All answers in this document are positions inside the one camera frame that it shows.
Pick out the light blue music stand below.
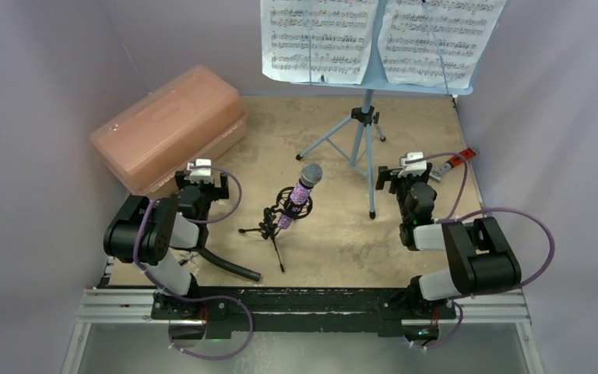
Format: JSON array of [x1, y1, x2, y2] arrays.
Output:
[[296, 1, 473, 219]]

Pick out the purple glitter microphone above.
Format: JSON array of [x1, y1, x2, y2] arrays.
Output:
[[278, 163, 323, 230]]

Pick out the black microphone shock mount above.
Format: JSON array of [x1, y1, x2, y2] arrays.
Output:
[[238, 182, 313, 273]]

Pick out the sheet music page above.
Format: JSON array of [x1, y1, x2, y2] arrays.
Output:
[[259, 0, 378, 85], [377, 0, 507, 90]]

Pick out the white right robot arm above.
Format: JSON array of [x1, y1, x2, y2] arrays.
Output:
[[375, 166, 522, 317]]

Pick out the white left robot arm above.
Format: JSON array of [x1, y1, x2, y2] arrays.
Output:
[[103, 168, 230, 319]]

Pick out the black pliers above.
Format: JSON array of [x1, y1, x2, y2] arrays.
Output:
[[178, 252, 198, 266]]

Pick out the black foam tube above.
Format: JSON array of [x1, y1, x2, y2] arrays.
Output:
[[198, 248, 262, 281]]

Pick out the translucent pink storage box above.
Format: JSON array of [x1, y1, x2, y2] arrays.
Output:
[[90, 65, 248, 196]]

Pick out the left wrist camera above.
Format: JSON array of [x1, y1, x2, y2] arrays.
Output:
[[184, 158, 214, 184]]

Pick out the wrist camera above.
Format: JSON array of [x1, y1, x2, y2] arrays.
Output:
[[184, 158, 214, 184], [398, 152, 427, 178]]

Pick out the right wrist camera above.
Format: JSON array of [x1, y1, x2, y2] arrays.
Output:
[[398, 152, 427, 178]]

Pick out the red handled wrench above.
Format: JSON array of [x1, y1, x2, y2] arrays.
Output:
[[429, 147, 478, 182]]

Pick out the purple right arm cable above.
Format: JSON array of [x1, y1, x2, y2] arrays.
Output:
[[404, 152, 557, 352]]

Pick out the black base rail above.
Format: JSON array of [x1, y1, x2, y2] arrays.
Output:
[[150, 286, 456, 339]]

